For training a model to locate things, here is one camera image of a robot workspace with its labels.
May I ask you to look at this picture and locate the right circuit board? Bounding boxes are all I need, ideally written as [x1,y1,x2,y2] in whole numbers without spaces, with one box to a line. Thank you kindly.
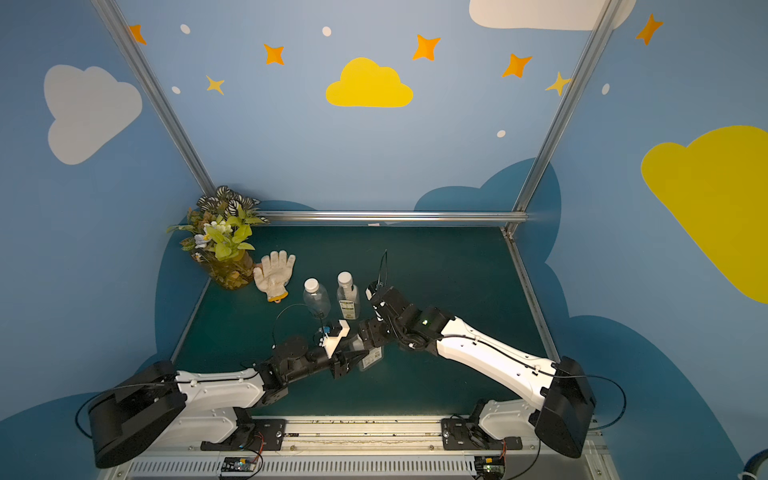
[473,456,505,480]

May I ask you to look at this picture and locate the left side table rail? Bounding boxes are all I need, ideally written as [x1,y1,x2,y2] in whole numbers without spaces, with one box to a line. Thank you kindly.
[170,278,211,363]

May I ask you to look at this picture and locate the tall clear labelled bottle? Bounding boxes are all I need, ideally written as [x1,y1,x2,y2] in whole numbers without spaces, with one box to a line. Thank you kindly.
[337,279,360,320]

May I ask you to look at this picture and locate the square clear plastic bottle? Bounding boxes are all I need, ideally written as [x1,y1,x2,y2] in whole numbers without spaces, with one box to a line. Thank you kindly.
[352,335,383,371]

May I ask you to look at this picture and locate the aluminium back rail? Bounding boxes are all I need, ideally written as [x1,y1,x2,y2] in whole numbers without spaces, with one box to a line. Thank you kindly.
[259,210,528,224]

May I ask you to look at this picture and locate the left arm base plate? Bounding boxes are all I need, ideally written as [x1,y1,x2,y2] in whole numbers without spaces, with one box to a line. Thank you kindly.
[200,419,287,453]

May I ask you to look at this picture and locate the left circuit board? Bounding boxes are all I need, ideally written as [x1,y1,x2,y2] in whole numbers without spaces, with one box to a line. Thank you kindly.
[219,456,259,478]

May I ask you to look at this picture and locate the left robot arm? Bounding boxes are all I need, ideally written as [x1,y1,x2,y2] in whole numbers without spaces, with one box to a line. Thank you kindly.
[87,336,369,469]

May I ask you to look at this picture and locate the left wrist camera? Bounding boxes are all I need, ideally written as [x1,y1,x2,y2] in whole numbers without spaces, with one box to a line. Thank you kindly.
[319,319,350,359]

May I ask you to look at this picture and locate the table rail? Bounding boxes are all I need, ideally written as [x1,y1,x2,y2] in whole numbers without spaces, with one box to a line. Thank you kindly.
[170,278,211,363]
[501,223,561,362]

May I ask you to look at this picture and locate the right aluminium frame post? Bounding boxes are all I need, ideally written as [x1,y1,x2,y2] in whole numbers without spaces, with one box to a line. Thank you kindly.
[513,0,623,213]

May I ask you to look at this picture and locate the aluminium frame post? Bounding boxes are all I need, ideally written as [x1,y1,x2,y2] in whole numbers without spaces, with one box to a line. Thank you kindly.
[513,0,623,213]
[91,0,216,195]

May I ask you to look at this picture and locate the circuit board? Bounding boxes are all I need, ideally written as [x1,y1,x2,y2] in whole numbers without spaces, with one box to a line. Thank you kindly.
[219,456,259,478]
[473,456,505,480]

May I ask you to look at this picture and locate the round clear plastic bottle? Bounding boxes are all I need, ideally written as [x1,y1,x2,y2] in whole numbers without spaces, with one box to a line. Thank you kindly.
[303,281,331,321]

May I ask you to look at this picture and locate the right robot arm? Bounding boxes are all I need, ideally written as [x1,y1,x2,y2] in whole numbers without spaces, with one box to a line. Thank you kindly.
[360,283,597,458]

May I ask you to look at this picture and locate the white bottle cap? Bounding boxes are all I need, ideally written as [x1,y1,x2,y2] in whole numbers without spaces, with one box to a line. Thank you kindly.
[304,278,320,293]
[337,271,353,286]

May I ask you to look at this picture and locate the right side table rail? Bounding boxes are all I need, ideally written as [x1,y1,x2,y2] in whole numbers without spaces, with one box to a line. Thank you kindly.
[501,223,561,362]

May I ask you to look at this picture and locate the artificial potted plant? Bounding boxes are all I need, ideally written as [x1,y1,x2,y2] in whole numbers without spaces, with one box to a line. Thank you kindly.
[167,185,268,290]

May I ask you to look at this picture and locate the left aluminium frame post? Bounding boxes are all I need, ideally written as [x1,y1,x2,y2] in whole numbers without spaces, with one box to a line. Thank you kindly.
[91,0,216,195]

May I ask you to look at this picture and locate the white knitted work glove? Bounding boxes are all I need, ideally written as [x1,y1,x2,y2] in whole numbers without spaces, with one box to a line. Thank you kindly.
[253,250,296,303]

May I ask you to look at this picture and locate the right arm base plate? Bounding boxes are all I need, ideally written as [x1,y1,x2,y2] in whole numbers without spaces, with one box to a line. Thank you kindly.
[440,415,523,451]

